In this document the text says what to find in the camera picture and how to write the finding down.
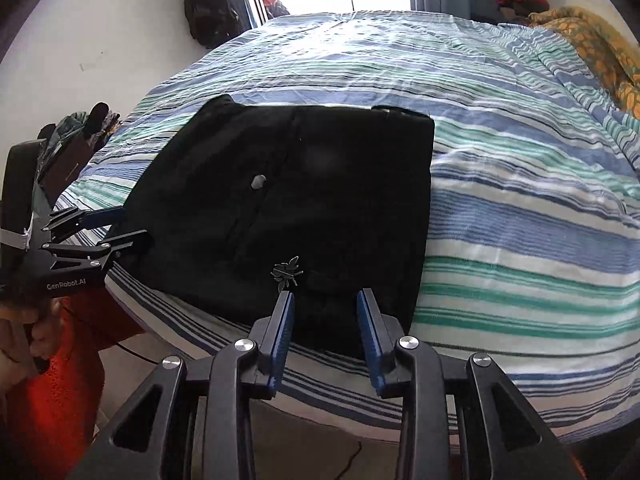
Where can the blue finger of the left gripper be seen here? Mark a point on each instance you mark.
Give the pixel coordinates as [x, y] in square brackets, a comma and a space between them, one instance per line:
[116, 243]
[74, 219]

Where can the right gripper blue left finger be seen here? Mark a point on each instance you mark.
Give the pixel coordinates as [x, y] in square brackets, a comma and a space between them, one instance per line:
[272, 337]

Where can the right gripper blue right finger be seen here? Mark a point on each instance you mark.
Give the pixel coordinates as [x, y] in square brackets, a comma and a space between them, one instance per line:
[379, 345]

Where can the black pants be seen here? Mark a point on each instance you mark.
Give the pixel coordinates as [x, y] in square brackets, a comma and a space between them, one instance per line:
[247, 201]

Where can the person left hand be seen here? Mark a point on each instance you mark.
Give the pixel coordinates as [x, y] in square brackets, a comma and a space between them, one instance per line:
[30, 336]

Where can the brown wooden nightstand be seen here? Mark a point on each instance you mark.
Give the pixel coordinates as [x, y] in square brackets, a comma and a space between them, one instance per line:
[63, 166]

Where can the clothes pile on nightstand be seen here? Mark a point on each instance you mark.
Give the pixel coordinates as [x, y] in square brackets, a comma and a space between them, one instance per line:
[95, 127]

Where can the red fleece garment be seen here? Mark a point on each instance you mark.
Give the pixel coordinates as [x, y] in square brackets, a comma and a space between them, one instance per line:
[47, 421]

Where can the striped blue green bedsheet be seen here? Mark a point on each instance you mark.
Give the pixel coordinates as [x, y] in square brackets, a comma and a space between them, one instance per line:
[533, 247]

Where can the dark hanging clothes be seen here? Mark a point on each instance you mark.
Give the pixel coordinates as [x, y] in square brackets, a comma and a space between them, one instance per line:
[214, 22]

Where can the red item at window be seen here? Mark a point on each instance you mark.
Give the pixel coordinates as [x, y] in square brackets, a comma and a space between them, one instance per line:
[275, 8]

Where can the red black hat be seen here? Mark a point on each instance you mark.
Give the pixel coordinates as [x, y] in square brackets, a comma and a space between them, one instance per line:
[524, 7]

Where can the orange floral blanket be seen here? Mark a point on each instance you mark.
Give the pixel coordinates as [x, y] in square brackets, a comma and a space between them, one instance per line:
[609, 56]

